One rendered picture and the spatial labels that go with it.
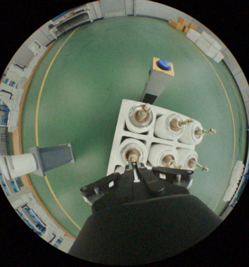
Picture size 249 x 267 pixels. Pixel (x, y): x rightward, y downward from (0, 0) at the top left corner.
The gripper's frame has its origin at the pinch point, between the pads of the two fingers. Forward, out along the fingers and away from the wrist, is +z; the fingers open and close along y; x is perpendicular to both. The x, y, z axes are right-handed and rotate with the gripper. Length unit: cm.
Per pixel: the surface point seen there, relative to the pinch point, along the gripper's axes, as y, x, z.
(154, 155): 7.2, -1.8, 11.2
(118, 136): -4.0, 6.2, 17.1
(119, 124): -2.8, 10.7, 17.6
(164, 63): 14.0, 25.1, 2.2
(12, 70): -205, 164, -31
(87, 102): -25, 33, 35
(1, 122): -531, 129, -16
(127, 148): -0.9, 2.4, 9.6
